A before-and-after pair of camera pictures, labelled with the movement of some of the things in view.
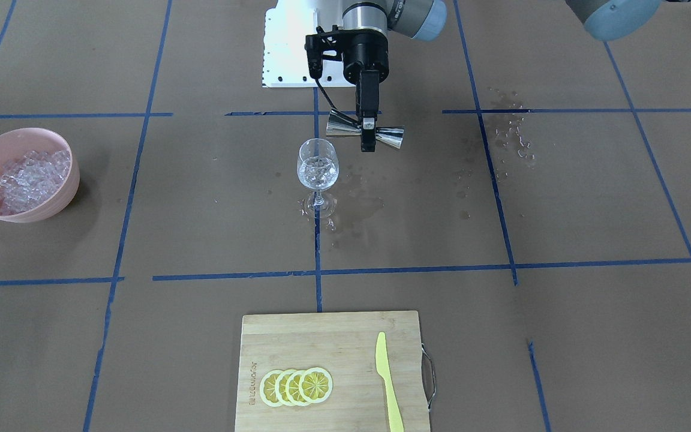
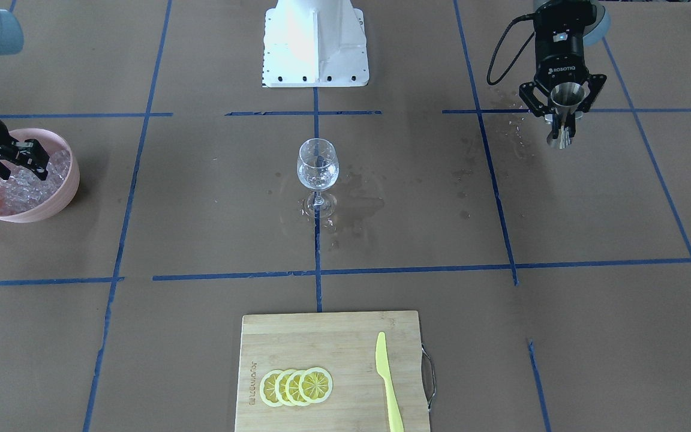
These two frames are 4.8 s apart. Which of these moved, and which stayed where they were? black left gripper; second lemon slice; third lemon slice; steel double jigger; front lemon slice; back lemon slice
Moved: steel double jigger; black left gripper
Stayed: front lemon slice; second lemon slice; third lemon slice; back lemon slice
